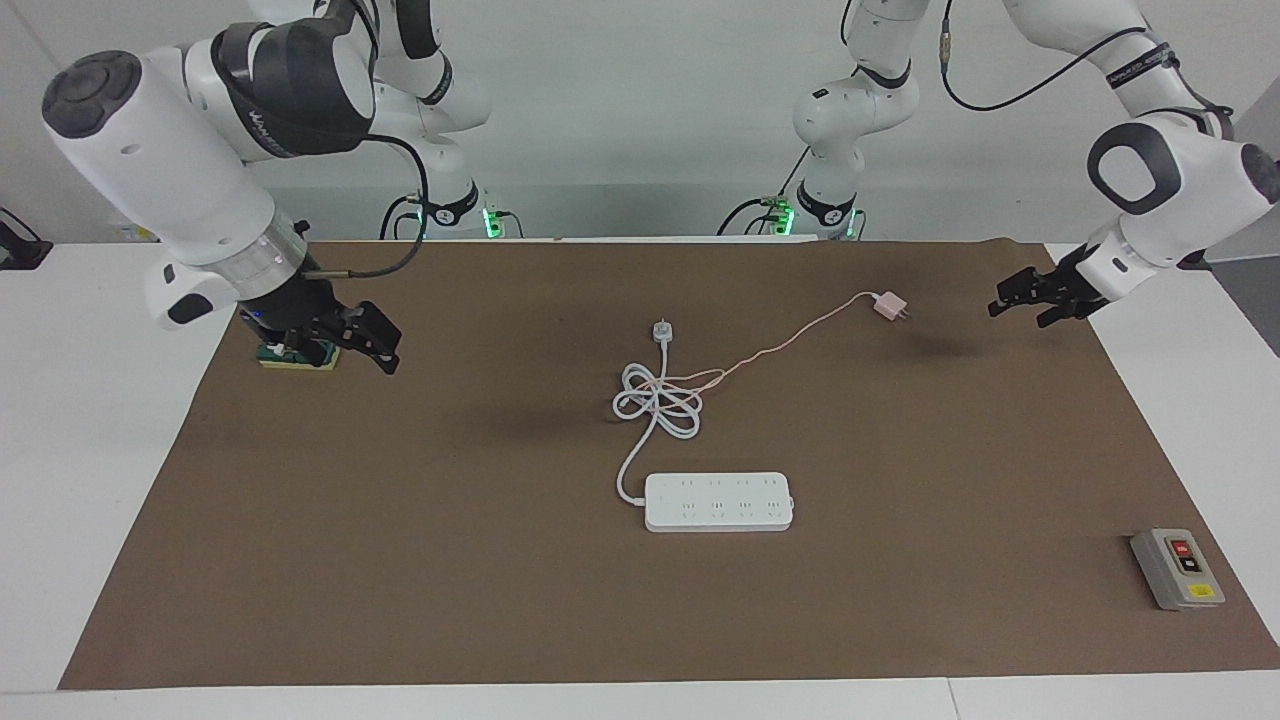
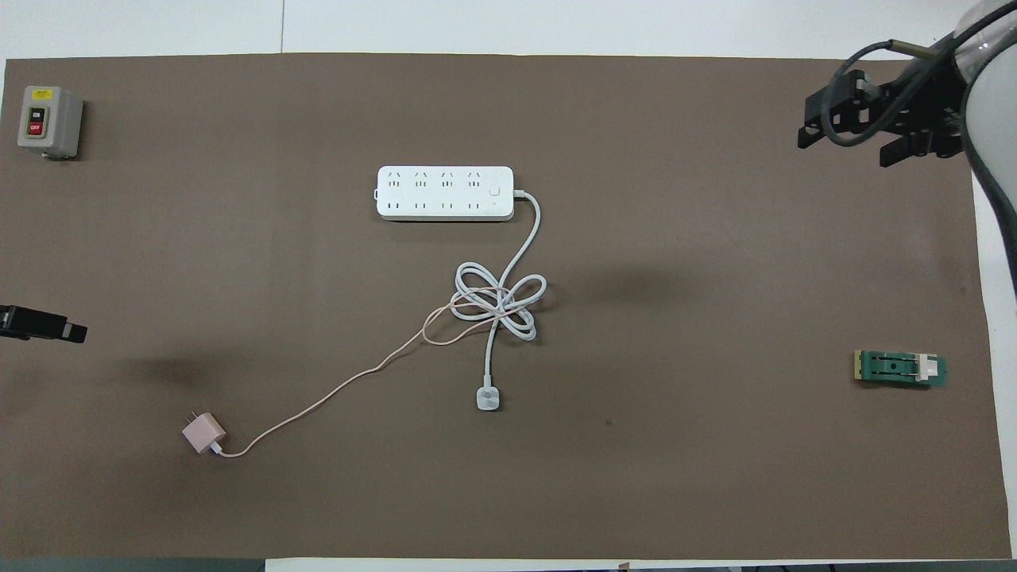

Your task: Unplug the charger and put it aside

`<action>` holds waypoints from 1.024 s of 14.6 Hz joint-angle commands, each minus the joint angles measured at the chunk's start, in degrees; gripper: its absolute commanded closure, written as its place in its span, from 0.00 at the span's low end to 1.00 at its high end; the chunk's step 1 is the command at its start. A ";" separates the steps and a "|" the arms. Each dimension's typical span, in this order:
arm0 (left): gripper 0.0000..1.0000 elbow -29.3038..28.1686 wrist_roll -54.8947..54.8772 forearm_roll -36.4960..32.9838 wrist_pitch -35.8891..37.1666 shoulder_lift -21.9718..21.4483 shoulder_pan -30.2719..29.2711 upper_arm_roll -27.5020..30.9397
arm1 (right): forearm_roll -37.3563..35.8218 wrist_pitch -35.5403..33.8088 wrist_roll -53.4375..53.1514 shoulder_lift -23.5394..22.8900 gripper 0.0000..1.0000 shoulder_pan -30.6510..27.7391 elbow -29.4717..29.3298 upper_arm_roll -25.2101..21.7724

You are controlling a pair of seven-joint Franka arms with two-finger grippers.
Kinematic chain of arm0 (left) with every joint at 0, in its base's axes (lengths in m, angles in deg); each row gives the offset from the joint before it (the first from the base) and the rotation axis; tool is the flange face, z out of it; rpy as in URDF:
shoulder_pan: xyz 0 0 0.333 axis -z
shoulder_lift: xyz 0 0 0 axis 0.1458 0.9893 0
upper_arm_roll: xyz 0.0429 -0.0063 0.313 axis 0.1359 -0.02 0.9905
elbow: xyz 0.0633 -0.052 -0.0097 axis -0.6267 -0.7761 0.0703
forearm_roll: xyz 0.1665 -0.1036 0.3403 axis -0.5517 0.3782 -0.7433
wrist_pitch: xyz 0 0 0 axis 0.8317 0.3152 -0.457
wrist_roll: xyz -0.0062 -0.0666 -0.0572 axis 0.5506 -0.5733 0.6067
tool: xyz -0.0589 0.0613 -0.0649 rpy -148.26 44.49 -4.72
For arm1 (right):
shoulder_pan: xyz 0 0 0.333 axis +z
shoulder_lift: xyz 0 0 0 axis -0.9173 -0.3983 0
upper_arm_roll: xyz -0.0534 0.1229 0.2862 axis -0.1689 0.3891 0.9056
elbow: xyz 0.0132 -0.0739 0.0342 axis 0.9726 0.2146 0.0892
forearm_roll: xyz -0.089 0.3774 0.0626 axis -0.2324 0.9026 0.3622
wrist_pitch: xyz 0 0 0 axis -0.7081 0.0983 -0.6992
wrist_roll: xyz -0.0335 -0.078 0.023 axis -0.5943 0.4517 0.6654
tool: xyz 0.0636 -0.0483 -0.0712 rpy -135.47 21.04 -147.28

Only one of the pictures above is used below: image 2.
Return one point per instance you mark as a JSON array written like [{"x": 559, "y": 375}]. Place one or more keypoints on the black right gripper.
[{"x": 914, "y": 107}]

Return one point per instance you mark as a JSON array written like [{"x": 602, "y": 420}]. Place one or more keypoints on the pink charger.
[{"x": 204, "y": 434}]

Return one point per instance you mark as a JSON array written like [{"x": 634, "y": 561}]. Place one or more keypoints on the white power strip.
[{"x": 445, "y": 193}]

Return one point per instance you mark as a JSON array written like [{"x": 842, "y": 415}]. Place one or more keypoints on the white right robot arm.
[{"x": 993, "y": 95}]

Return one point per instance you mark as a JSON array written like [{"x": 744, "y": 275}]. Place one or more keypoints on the brown table mat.
[{"x": 636, "y": 477}]

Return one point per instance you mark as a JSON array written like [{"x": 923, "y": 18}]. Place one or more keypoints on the grey push-button switch box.
[{"x": 52, "y": 119}]

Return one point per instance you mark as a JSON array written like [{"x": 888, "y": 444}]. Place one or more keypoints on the green knife switch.
[{"x": 894, "y": 368}]

